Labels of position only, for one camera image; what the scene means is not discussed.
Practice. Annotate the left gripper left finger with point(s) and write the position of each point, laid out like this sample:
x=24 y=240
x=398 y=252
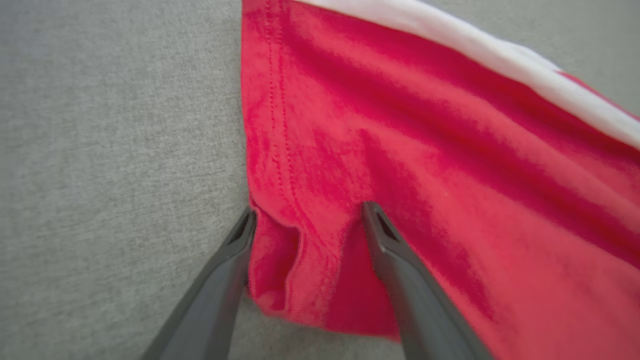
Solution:
x=210 y=300

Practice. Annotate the red shorts white stripes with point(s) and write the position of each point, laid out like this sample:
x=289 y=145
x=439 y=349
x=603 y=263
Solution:
x=425 y=150

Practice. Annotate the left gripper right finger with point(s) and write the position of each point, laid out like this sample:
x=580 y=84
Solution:
x=420 y=305

